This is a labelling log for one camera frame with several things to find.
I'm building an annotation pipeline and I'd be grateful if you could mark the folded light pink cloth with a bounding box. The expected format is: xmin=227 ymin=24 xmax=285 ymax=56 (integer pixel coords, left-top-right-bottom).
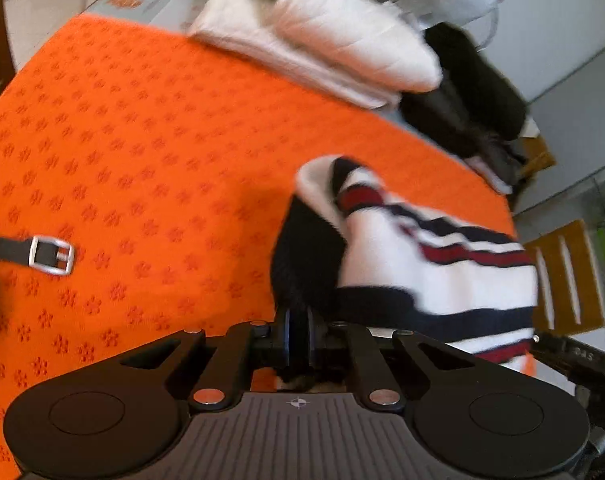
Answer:
xmin=465 ymin=155 xmax=513 ymax=196

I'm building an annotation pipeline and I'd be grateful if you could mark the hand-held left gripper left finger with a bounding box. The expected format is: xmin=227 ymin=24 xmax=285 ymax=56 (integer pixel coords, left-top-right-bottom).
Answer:
xmin=118 ymin=307 xmax=299 ymax=413

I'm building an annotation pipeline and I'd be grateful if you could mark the folded white quilted jacket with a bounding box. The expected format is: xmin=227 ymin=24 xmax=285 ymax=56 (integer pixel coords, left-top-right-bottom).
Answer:
xmin=187 ymin=0 xmax=443 ymax=111

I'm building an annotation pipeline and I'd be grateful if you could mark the folded dark grey garment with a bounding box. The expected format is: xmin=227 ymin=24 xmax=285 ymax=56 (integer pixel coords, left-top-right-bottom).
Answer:
xmin=462 ymin=130 xmax=528 ymax=191

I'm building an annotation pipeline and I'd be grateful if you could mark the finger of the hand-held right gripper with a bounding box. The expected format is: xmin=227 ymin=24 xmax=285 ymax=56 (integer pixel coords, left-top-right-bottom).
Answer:
xmin=531 ymin=331 xmax=605 ymax=386

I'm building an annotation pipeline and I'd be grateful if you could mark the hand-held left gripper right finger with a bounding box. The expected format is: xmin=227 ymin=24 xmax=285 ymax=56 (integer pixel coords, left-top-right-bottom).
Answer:
xmin=303 ymin=307 xmax=475 ymax=413

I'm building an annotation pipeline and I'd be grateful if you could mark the orange patterned blanket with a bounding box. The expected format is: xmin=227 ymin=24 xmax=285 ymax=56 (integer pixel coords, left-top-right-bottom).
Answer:
xmin=0 ymin=12 xmax=538 ymax=480

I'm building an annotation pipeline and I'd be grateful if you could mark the black strap with metal buckle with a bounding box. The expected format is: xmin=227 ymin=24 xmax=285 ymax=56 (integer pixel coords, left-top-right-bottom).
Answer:
xmin=0 ymin=234 xmax=78 ymax=277

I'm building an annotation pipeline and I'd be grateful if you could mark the wooden chair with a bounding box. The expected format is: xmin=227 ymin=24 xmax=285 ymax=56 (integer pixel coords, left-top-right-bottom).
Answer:
xmin=519 ymin=135 xmax=558 ymax=173
xmin=522 ymin=219 xmax=605 ymax=336

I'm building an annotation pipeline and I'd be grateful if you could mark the striped knit sweater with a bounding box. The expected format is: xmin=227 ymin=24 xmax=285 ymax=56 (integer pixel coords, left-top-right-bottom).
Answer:
xmin=270 ymin=155 xmax=540 ymax=376

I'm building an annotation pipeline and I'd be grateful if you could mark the folded black garment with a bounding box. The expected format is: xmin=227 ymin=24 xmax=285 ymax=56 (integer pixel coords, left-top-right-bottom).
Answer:
xmin=399 ymin=22 xmax=530 ymax=158

